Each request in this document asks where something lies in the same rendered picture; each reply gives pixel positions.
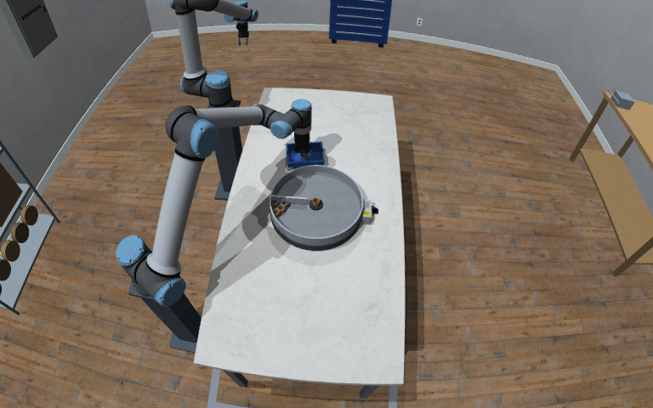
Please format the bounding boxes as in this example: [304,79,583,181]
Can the blue crate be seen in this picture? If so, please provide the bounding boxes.
[285,140,328,173]

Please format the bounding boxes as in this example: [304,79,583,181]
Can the grey turntable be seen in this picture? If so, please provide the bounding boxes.
[269,164,368,252]

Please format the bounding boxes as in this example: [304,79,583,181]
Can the white table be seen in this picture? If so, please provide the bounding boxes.
[193,87,407,401]

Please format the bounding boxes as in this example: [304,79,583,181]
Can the blue drawer cabinet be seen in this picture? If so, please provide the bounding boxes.
[328,0,394,48]

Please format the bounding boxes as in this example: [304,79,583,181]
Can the metal shelf unit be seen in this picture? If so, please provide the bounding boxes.
[0,89,62,316]

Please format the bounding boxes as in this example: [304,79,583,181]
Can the wooden workbench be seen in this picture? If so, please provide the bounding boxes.
[570,88,653,277]

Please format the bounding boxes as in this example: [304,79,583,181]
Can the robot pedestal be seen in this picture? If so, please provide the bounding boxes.
[202,99,244,201]
[128,278,204,354]

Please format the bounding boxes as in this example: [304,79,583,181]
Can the grey wall panel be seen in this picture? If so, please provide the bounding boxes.
[0,0,59,60]

